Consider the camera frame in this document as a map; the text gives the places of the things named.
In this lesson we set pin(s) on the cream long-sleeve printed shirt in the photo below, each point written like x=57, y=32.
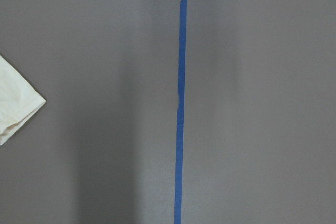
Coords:
x=19, y=101

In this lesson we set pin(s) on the blue tape grid lines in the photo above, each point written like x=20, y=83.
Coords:
x=257, y=112

